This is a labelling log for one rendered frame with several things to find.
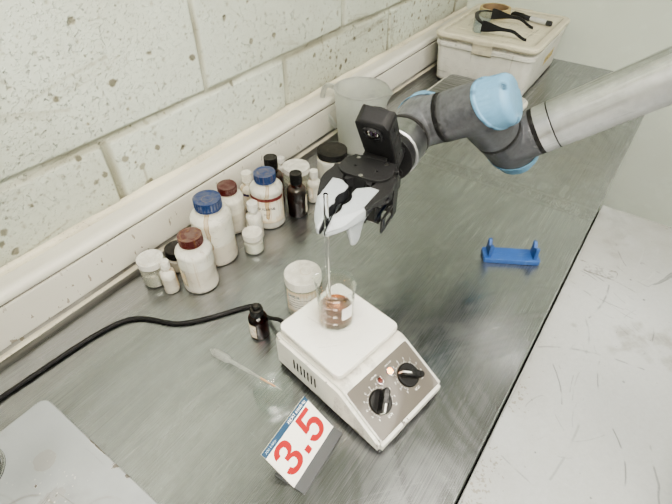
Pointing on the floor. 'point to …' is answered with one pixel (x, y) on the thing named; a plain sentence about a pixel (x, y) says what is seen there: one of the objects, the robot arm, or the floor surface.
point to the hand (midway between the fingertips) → (327, 221)
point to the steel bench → (420, 332)
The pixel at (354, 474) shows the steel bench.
